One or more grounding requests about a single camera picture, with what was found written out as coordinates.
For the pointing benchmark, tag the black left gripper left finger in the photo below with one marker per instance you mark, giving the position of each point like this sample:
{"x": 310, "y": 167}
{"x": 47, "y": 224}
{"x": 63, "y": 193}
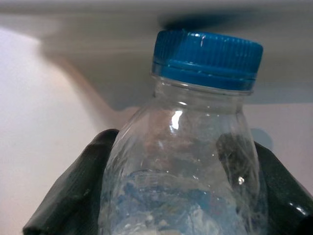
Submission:
{"x": 71, "y": 195}

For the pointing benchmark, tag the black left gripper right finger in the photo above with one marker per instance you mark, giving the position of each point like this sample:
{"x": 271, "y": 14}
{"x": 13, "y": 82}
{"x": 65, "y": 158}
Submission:
{"x": 286, "y": 203}

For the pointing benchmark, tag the clear plastic bottle blue cap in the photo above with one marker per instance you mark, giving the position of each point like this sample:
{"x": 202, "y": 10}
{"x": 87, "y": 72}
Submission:
{"x": 176, "y": 159}

